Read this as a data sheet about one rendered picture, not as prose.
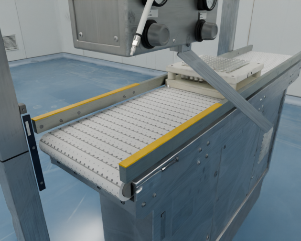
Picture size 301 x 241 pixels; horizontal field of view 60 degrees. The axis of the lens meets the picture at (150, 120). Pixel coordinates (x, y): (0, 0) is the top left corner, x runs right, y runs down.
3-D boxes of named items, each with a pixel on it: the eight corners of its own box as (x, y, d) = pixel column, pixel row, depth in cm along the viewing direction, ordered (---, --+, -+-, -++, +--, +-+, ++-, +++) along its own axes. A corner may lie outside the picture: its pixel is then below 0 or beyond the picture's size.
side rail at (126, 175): (126, 184, 41) (125, 168, 40) (119, 180, 42) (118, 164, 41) (304, 56, 134) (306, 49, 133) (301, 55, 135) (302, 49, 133)
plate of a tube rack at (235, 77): (235, 85, 73) (236, 78, 72) (165, 71, 87) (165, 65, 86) (263, 69, 90) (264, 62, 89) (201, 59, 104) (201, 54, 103)
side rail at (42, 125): (37, 134, 57) (35, 121, 55) (33, 132, 58) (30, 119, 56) (252, 50, 149) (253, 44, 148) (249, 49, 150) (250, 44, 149)
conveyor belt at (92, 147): (119, 206, 44) (117, 183, 42) (40, 156, 59) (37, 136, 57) (299, 65, 139) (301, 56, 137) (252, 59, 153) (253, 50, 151)
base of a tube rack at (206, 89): (232, 101, 75) (233, 93, 74) (165, 85, 89) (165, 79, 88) (261, 82, 92) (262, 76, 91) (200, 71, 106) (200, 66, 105)
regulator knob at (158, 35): (155, 52, 30) (156, 9, 28) (140, 50, 31) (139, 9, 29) (172, 48, 32) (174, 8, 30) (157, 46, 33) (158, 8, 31)
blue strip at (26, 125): (40, 191, 63) (23, 116, 54) (39, 191, 63) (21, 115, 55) (46, 188, 64) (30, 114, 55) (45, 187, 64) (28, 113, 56)
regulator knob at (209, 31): (208, 44, 38) (211, 13, 36) (193, 43, 40) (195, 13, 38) (218, 42, 41) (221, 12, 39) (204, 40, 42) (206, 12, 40)
